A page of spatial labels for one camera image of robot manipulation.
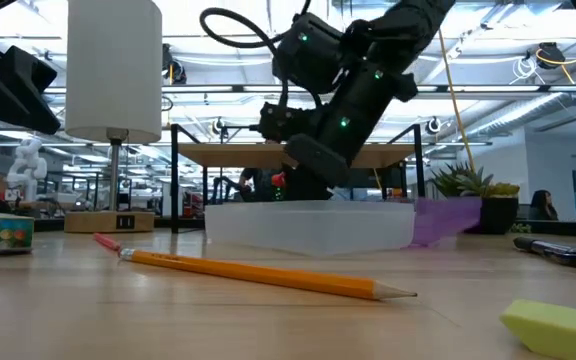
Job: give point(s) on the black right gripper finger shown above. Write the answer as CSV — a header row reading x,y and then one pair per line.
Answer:
x,y
324,194
300,190

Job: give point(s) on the translucent white plastic box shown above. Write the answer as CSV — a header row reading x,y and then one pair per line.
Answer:
x,y
308,227

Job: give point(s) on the yellow pencil with pink eraser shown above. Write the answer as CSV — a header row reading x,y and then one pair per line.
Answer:
x,y
268,275

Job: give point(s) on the purple translucent box lid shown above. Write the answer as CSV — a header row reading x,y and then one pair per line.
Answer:
x,y
443,217

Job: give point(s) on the black pen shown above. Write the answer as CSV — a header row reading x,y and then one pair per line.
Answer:
x,y
558,251

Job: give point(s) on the yellow-green eraser block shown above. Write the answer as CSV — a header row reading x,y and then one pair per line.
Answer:
x,y
558,330

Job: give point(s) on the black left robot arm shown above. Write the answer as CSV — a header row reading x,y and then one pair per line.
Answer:
x,y
3,85

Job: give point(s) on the small red articulated object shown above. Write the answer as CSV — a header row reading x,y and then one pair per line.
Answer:
x,y
278,179

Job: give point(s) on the person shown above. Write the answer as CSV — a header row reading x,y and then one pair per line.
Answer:
x,y
260,185
543,206

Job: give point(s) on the black monitor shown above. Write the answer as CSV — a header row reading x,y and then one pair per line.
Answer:
x,y
390,177

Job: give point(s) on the succulent plant in black pot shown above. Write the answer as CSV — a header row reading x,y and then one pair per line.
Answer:
x,y
498,212

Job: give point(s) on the white shade wooden base lamp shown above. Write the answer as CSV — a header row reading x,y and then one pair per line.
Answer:
x,y
113,75

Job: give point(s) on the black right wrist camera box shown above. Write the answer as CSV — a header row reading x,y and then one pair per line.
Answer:
x,y
283,122

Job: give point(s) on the wooden table with black frame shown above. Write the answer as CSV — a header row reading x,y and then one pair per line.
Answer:
x,y
238,155

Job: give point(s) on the long ceiling light rail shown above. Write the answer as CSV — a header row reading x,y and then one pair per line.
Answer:
x,y
493,88

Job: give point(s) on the silver ventilation duct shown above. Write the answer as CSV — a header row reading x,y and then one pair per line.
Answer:
x,y
528,112

